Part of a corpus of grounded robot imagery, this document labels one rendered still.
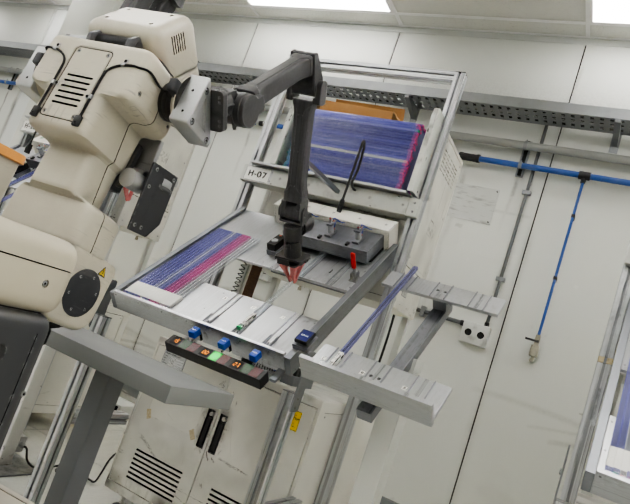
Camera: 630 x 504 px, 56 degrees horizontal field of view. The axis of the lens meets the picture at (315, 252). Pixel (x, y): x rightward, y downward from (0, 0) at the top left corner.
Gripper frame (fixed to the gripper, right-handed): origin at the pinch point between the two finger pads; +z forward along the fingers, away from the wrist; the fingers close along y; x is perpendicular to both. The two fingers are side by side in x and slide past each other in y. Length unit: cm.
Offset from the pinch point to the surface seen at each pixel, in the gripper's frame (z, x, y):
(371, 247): -7.2, -22.6, -17.2
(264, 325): 3.1, 23.6, -5.1
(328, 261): -0.7, -16.9, -3.8
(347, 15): -63, -254, 117
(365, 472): 22, 42, -49
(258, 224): -1.9, -28.8, 34.4
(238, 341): 3.5, 34.0, -3.4
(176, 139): -12, -81, 124
